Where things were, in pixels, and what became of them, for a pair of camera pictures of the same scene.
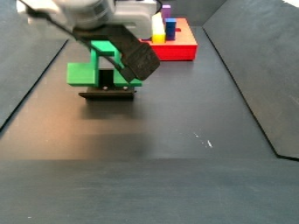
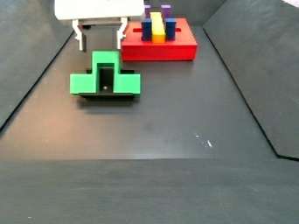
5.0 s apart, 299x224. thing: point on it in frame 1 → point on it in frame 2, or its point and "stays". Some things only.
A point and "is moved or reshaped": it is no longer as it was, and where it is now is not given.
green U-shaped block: x=83 y=73 is moved or reshaped
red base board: x=182 y=48 stays
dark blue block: x=170 y=28 stays
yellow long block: x=158 y=35 stays
